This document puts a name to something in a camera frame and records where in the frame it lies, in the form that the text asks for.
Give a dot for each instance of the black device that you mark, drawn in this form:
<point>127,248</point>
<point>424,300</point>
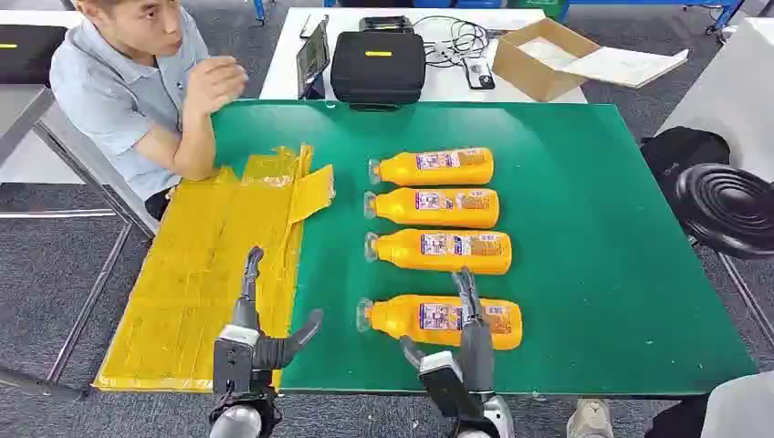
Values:
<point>386,24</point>

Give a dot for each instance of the white paper booklet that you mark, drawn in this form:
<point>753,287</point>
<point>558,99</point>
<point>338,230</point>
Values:
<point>623,66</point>

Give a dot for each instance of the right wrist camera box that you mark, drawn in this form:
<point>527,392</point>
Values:
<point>444,384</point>

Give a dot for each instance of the white table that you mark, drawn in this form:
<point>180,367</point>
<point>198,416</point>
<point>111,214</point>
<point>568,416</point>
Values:
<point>284,72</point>

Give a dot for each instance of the person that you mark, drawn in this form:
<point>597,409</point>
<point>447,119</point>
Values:
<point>109,96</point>

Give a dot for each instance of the black case with yellow label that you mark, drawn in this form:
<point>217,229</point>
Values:
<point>30,57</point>
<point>378,75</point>

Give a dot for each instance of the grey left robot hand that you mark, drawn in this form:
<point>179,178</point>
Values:
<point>246,317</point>

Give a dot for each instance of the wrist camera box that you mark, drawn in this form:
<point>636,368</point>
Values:
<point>233,356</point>
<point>444,384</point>

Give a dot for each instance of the open cardboard box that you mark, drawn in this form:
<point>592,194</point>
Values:
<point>526,72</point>

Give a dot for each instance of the orange drink bottle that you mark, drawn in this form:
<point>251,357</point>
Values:
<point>399,169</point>
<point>402,251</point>
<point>399,317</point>
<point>399,208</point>

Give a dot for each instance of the person's right hand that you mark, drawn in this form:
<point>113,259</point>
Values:
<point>211,84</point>

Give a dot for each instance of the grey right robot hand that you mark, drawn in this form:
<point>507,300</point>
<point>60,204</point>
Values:
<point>477,356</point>

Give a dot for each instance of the green table mat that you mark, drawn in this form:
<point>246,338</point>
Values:
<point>544,242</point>

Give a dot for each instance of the black backpack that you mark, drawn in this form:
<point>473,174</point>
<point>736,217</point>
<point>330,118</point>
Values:
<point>677,151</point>

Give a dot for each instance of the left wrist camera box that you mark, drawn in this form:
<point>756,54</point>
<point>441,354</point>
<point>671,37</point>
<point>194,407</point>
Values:
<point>233,356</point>

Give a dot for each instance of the black round stool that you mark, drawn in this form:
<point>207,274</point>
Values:
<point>725,208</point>

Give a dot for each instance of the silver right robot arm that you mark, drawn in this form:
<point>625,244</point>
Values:
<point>499,417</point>

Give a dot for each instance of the pale grey table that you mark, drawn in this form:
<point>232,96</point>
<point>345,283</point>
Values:
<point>732,103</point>

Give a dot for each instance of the grey metal table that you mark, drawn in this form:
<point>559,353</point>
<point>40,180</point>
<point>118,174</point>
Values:
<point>18,109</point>

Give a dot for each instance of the tablet on stand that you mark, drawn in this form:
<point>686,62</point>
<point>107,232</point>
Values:
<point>312,60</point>

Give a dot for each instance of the person's pale shoe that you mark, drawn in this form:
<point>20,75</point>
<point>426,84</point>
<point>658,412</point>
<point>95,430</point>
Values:
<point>589,420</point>

